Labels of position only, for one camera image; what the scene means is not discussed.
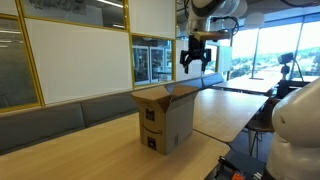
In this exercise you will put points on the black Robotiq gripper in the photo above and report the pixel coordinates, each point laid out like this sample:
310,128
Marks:
197,46

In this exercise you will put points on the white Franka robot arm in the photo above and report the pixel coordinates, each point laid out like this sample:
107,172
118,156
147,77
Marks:
293,133

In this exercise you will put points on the open brown cardboard box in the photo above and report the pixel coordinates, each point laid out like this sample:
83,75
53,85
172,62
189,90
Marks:
163,123

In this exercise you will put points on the pale freestanding panel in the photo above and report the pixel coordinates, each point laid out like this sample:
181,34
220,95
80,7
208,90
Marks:
225,58

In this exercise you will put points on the white framed glass door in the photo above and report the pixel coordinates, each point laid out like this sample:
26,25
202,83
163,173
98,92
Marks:
158,63
141,65

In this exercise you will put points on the round white ceiling lamp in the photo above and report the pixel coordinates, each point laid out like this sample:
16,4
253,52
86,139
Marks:
255,20

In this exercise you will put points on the dark chair with metal legs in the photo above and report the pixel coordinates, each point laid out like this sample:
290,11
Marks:
260,121

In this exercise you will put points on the black orange clamp tool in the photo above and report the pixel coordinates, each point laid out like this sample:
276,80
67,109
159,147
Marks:
230,170

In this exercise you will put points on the dark cart top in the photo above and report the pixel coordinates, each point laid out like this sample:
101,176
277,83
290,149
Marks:
250,163

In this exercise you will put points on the grey upholstered bench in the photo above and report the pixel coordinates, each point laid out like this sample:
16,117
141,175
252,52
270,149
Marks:
40,128

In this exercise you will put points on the black camera on tripod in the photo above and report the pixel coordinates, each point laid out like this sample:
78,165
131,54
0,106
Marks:
285,70

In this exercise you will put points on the large white wall board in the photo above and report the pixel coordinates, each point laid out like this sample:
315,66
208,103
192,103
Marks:
80,60

